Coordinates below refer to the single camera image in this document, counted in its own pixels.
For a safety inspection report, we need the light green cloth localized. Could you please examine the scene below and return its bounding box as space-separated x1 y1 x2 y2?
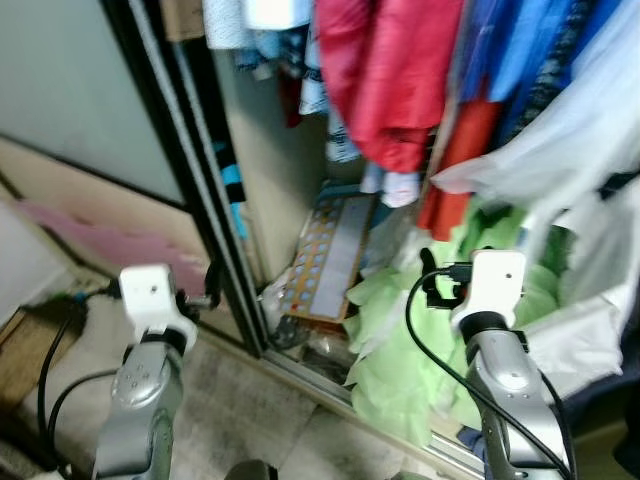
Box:
342 203 573 448

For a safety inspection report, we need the small white garment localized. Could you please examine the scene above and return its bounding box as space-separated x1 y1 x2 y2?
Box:
378 168 423 209

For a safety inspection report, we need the colourful dotted game box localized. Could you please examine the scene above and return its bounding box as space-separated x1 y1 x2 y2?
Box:
278 188 379 324

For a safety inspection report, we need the black blue striped garment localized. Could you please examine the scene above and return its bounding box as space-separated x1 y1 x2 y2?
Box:
213 140 248 239

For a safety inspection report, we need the pink foam mat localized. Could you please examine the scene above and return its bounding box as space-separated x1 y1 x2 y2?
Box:
18 198 213 293

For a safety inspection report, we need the orange red hanging garment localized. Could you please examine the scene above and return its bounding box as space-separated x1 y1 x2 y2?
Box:
416 95 503 242

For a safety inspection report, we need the white fabric cloth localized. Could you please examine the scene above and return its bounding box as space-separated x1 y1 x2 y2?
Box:
520 180 640 399

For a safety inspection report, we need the dark navy cloth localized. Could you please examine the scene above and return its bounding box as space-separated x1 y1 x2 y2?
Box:
600 300 640 421

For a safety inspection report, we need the blue hanging garment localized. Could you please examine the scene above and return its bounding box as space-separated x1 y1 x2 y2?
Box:
458 0 623 146

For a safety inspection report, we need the light blue patterned garment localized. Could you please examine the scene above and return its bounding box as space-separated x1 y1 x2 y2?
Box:
203 0 346 161

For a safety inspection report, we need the black framed wardrobe sliding door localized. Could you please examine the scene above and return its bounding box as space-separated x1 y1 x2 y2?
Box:
0 0 269 359

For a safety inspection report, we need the brown cardboard box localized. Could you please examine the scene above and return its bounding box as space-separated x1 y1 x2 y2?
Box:
160 0 207 43

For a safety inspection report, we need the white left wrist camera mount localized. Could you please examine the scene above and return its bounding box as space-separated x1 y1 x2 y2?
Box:
119 263 199 348

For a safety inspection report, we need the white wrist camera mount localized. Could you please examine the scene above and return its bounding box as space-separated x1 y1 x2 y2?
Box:
119 263 199 348
451 249 529 333

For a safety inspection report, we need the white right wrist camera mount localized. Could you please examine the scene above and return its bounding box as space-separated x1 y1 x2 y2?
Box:
451 249 529 333

